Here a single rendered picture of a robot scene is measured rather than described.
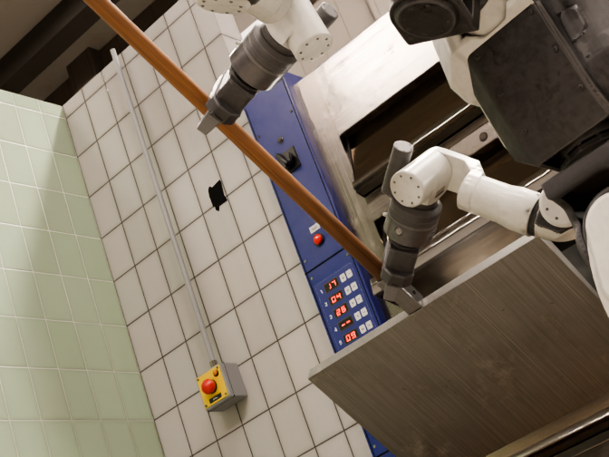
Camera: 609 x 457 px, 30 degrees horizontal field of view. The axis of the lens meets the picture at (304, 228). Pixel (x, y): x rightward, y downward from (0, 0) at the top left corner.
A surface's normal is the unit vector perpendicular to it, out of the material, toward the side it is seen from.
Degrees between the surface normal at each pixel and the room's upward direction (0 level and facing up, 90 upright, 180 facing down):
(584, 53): 92
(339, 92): 90
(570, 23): 90
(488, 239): 168
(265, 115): 90
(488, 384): 140
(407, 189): 117
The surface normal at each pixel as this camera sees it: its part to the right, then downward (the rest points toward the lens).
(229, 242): -0.62, -0.13
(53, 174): 0.71, -0.50
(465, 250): 0.18, 0.81
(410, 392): -0.15, 0.57
